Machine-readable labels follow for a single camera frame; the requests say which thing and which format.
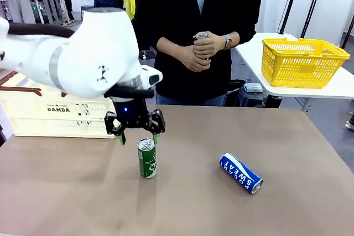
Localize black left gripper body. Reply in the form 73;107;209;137
111;96;152;131

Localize green soda can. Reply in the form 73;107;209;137
137;138;158;179

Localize blue Pocari Sweat can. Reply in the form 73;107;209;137
219;152;264;195

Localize silver drink can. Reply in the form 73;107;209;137
195;33;210;61

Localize person's right forearm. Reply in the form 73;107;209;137
155;35;184;56

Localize person's left forearm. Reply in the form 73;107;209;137
229;23;257;50

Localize yellow plastic shopping basket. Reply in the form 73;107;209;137
261;38;351;89

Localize person's right hand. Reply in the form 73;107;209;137
176;44;213;73

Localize person's left hand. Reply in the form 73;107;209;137
192;32;227;60

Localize grey blue bag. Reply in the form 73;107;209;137
243;82;265;95

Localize person in black cardigan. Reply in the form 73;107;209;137
132;0;262;107

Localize black stool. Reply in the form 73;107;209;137
80;4;95;21

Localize white side table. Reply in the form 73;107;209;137
234;32;354;113

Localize black light stand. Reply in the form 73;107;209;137
300;0;326;39
277;0;303;35
341;20;354;49

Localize cream plastic crate brown handles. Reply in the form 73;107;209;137
0;71;117;139

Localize wristwatch with tan strap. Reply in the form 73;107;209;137
222;34;232;51

